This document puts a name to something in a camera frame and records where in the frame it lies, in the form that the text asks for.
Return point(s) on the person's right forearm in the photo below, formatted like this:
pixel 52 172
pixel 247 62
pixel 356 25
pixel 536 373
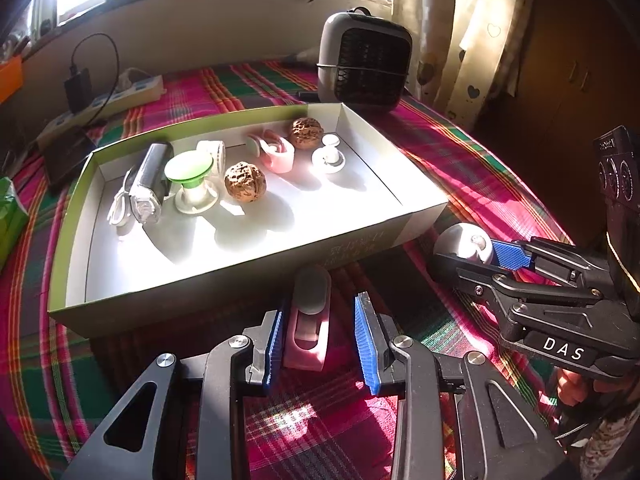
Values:
pixel 607 440

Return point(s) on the black smartphone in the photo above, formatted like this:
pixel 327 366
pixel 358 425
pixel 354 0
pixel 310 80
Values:
pixel 67 160

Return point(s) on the brown wooden cabinet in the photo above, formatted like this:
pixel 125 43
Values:
pixel 575 70

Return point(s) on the small white round case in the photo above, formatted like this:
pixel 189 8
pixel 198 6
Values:
pixel 215 152

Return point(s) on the green-topped white stand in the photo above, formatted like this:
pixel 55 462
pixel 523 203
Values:
pixel 190 170

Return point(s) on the white plug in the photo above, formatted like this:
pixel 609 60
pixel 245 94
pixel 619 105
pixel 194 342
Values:
pixel 132 77

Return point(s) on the person's right hand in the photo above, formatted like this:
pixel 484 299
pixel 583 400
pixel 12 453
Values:
pixel 575 387

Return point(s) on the heart-print curtain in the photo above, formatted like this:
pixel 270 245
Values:
pixel 470 35

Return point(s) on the plaid blanket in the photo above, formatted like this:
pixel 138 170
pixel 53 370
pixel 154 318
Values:
pixel 450 160

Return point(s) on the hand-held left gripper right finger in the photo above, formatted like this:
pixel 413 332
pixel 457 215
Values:
pixel 365 340

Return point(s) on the black bike light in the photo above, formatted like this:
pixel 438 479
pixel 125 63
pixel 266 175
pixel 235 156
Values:
pixel 150 185

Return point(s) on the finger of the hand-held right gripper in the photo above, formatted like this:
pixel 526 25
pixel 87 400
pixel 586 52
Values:
pixel 500 287
pixel 510 254

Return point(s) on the pink plastic clip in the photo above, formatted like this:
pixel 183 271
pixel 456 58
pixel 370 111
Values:
pixel 305 330

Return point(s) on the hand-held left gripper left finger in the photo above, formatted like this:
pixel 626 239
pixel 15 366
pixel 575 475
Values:
pixel 274 345

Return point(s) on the orange box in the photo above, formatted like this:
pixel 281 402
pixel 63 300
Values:
pixel 10 80

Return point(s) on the brown walnut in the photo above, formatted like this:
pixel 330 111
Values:
pixel 245 182
pixel 305 132

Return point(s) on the white power strip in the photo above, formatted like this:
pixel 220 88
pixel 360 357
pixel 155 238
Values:
pixel 140 87

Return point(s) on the green tissue pack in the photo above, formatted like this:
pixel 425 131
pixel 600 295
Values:
pixel 10 220

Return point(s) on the grey desktop fan heater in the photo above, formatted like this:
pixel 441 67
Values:
pixel 365 60

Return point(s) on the black charger adapter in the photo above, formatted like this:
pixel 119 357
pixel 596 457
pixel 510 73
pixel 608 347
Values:
pixel 78 90

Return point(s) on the pink plastic holder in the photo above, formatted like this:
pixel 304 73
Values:
pixel 275 157

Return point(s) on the green cardboard box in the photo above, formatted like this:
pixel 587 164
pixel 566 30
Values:
pixel 300 220

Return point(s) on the small white suction knob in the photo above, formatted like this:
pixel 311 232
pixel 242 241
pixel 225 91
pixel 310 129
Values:
pixel 328 157

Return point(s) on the white round plastic gadget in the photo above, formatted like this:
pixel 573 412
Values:
pixel 460 242

